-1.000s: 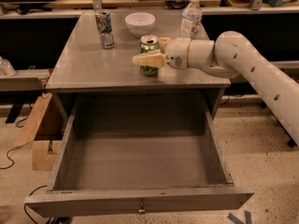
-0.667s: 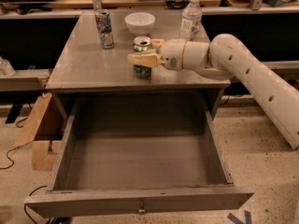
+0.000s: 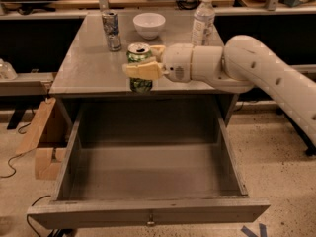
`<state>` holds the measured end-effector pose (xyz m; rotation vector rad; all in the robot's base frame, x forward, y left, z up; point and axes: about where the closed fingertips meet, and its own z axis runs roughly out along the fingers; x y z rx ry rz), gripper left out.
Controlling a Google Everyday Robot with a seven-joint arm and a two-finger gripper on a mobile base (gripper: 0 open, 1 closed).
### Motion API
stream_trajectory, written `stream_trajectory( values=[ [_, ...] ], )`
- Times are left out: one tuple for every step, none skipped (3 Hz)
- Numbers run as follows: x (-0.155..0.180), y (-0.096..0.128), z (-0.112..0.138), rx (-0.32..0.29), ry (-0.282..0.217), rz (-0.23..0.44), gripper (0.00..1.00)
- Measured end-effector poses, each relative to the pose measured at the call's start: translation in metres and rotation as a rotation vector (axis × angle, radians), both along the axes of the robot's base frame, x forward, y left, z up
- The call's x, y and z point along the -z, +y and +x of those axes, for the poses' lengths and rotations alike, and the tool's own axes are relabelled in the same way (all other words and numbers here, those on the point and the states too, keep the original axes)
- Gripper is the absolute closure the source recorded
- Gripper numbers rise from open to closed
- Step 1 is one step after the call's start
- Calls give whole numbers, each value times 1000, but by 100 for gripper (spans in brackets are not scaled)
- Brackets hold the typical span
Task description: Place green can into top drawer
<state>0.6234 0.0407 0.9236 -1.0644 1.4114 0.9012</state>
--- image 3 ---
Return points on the clear plastic container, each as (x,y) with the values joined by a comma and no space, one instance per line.
(7,72)

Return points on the clear plastic water bottle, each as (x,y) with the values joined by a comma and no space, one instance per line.
(203,23)

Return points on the green soda can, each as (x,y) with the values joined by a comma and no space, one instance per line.
(138,56)

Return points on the wooden block stand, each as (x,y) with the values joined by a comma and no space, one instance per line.
(46,137)

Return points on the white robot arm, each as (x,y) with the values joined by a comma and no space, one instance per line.
(237,67)

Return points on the silver energy drink can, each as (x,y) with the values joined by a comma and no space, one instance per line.
(111,30)

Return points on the blue floor tape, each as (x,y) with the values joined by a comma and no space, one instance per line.
(262,232)

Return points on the grey cabinet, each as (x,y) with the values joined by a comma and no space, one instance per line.
(89,68)

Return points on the open grey top drawer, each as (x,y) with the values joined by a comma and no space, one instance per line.
(148,161)

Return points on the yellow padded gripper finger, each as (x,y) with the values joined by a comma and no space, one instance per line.
(157,51)
(146,71)

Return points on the black metal stand leg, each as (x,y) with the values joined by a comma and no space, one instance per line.
(311,148)

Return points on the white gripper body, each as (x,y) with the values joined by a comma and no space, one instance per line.
(177,62)

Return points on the white ceramic bowl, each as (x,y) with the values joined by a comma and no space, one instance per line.
(149,25)

